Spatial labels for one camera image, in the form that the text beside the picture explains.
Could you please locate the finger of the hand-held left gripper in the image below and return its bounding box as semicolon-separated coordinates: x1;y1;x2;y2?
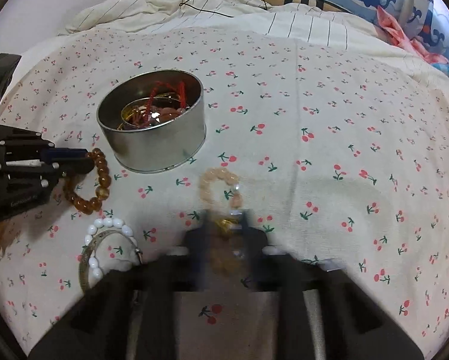
40;157;96;178
39;147;91;163

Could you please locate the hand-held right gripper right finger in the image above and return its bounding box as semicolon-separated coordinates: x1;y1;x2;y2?
239;210;424;360

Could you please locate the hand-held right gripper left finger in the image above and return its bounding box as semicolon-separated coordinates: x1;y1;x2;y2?
29;210;214;360

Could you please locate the amber bead bracelet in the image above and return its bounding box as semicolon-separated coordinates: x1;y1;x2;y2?
62;148;110;215

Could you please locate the peach bead bracelet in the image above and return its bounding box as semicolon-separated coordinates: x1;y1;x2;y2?
198;168;247;278

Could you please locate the round silver metal tin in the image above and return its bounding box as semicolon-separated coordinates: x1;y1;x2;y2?
96;69;207;174

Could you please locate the tangle of mixed bracelets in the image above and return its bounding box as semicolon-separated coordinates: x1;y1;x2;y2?
120;79;195;131

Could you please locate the silver bangle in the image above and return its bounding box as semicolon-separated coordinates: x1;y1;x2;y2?
78;229;144;293

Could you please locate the cherry print bed sheet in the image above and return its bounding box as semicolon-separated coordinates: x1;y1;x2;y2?
0;26;449;360

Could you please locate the striped cream duvet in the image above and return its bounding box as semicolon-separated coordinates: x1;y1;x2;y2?
65;0;449;94

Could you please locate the pink cloth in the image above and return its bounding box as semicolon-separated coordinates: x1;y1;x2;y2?
376;5;449;64

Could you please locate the white bead bracelet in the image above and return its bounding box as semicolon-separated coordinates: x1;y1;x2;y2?
84;217;139;287

